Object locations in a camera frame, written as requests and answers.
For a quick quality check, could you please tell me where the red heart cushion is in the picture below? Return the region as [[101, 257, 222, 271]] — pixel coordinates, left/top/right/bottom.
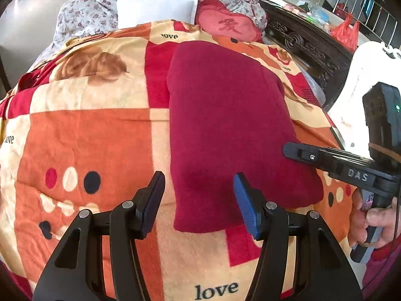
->
[[196, 0, 264, 43]]

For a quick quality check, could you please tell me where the person's right forearm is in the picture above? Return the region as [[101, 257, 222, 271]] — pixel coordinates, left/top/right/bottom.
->
[[363, 235, 401, 298]]

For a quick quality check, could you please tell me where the pile of assorted packets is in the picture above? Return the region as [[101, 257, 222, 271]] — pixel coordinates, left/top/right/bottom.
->
[[282, 0, 334, 30]]

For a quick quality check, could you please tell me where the dark red sweater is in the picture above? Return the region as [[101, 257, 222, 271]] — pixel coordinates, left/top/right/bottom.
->
[[167, 41, 325, 234]]

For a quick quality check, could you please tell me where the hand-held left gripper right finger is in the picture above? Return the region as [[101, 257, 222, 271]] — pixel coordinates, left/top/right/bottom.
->
[[233, 172, 364, 301]]

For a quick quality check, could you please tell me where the orange red patterned blanket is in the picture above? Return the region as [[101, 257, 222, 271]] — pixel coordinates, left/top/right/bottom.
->
[[0, 20, 361, 301]]

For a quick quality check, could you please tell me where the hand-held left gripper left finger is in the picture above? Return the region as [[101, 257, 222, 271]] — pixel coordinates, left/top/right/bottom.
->
[[32, 171, 166, 301]]

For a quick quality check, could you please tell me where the red plastic bag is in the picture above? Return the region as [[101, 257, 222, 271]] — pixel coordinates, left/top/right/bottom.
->
[[330, 14, 361, 51]]

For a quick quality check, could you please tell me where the white pillow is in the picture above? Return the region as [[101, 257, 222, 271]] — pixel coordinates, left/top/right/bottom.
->
[[117, 0, 199, 29]]

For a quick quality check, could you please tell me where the white plastic chair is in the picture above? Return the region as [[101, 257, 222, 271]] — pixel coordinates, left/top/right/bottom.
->
[[326, 41, 401, 164]]

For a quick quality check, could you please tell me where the floral quilt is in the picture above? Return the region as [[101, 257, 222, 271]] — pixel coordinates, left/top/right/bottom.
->
[[52, 0, 268, 49]]

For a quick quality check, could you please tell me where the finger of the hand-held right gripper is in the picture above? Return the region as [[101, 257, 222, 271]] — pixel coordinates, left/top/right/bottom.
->
[[282, 142, 333, 171]]

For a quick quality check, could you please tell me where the person's right hand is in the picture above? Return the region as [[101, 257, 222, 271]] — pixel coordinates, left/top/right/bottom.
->
[[348, 190, 401, 248]]

